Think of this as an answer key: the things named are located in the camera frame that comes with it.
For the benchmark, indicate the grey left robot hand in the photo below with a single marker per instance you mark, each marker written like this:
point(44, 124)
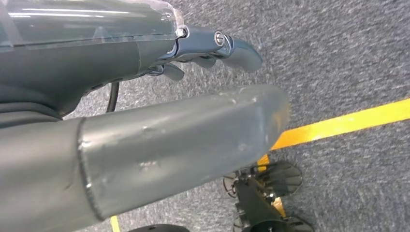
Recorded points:
point(160, 141)

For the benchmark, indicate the yellow floor tape square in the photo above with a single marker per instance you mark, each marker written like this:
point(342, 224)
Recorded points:
point(336, 125)

